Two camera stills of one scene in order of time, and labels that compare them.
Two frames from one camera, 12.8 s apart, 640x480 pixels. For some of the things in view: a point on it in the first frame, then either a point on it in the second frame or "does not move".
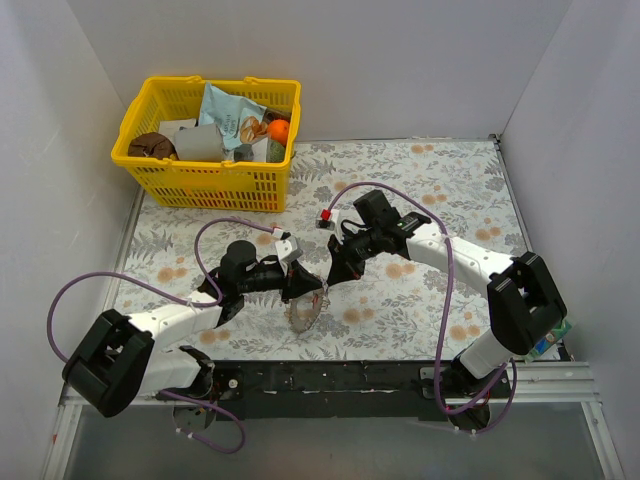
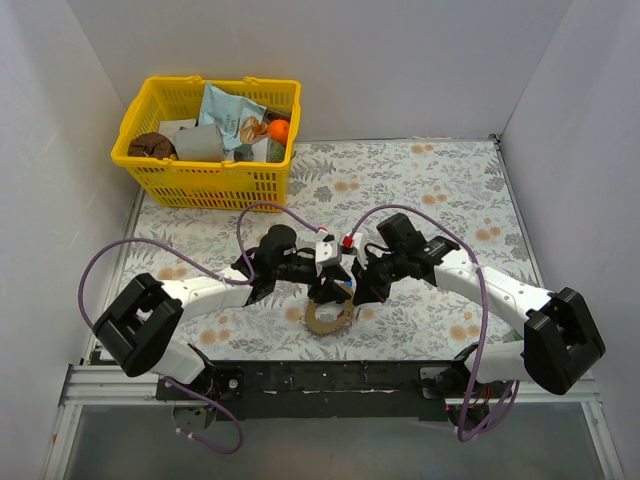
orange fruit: x=278 y=130 does not move
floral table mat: x=383 y=252 does not move
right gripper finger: x=345 y=265 -> x=368 y=287
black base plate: x=268 y=391 does not move
